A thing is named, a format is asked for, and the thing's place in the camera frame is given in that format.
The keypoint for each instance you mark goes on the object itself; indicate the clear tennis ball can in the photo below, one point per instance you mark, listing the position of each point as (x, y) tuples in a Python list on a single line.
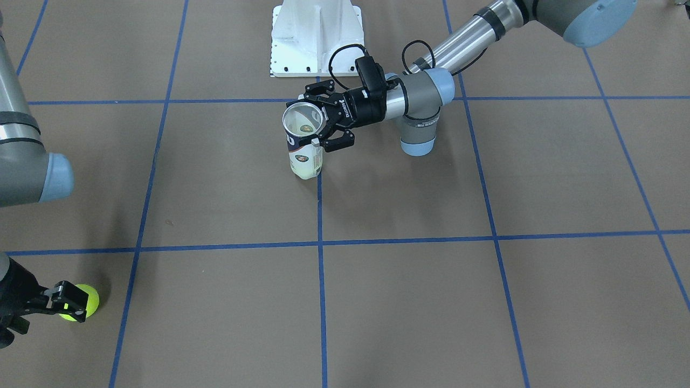
[(304, 157)]

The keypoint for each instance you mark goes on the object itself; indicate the Wilson yellow tennis ball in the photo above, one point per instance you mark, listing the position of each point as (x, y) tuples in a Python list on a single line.
[(90, 302)]

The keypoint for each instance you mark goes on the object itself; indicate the white camera stand pedestal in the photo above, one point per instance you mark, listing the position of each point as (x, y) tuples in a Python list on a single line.
[(309, 38)]

